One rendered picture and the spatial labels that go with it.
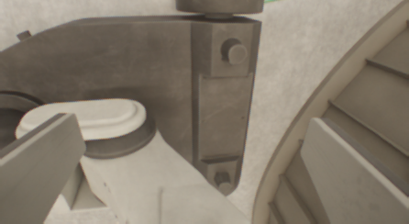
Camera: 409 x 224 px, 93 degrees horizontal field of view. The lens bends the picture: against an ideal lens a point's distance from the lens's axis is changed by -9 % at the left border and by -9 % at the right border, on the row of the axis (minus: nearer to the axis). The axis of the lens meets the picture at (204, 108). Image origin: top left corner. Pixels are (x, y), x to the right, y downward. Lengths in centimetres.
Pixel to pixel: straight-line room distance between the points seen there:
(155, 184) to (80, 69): 30
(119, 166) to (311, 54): 68
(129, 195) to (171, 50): 29
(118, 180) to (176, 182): 8
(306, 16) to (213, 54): 41
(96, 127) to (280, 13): 58
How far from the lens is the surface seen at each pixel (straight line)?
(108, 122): 35
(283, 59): 75
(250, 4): 46
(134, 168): 33
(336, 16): 83
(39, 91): 55
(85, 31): 47
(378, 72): 92
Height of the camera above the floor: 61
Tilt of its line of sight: 59 degrees down
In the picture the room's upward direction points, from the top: 158 degrees clockwise
